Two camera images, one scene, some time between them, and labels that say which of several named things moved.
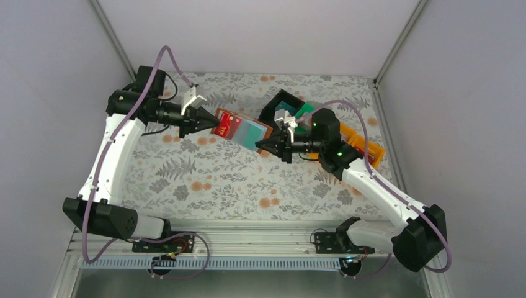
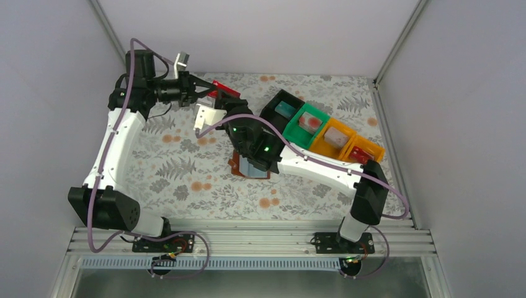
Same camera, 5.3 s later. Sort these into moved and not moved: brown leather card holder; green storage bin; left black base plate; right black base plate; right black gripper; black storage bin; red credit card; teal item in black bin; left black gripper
Moved: red credit card; brown leather card holder; right black gripper; left black gripper
Not moved: green storage bin; right black base plate; black storage bin; left black base plate; teal item in black bin
